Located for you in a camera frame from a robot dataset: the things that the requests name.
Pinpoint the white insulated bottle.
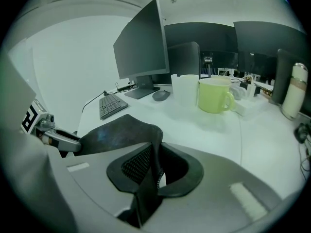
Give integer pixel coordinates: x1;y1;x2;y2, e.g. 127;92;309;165
280;62;309;120

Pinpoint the black computer monitor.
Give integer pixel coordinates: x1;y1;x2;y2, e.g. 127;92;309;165
113;0;171;100

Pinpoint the dark grey computer mouse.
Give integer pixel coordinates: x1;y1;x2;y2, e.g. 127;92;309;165
152;90;172;102

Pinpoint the light green mug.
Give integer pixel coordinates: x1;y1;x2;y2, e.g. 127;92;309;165
197;78;236;114

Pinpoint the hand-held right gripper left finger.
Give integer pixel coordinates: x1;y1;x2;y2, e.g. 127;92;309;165
49;141;156;218

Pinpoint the black keyboard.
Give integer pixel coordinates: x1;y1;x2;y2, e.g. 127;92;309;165
98;93;129;120

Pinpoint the small white box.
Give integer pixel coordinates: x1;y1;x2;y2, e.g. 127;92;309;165
234;100;251;117

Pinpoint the white plastic cup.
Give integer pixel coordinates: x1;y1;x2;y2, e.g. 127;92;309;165
170;73;182;104
178;74;200;107

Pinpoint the dark blurry plastic part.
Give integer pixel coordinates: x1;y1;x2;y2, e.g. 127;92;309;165
294;123;309;144

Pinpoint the dark grey upright panel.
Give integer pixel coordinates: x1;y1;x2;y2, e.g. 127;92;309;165
271;48;296;105
167;41;202;85

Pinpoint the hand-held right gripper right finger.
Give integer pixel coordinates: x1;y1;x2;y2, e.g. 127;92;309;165
145;141;285;226

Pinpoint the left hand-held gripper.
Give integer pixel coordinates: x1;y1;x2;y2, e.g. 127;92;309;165
20;98;82;153

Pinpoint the white charger block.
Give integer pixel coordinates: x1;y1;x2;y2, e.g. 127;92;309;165
246;83;258;100

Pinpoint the long black cable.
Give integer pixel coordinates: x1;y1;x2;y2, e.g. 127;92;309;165
81;82;120;114

